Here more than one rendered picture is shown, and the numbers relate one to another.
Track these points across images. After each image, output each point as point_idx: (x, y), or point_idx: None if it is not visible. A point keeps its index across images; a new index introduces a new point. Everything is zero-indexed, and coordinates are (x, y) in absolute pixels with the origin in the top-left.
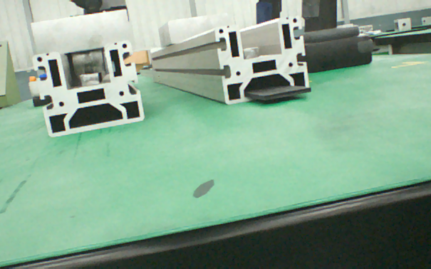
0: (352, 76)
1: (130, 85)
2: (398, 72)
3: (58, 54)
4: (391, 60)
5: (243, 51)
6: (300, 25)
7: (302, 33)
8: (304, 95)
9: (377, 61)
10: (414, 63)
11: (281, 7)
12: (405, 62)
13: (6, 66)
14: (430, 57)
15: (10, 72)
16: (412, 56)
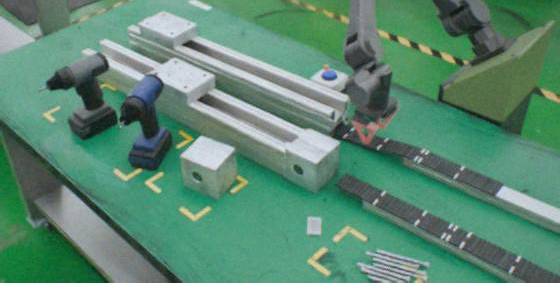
0: (75, 93)
1: (162, 55)
2: (56, 94)
3: (144, 20)
4: (60, 133)
5: (105, 55)
6: (82, 54)
7: (106, 103)
8: None
9: (69, 137)
10: (48, 113)
11: (139, 121)
12: (52, 119)
13: (477, 73)
14: (39, 132)
15: (487, 84)
16: (48, 145)
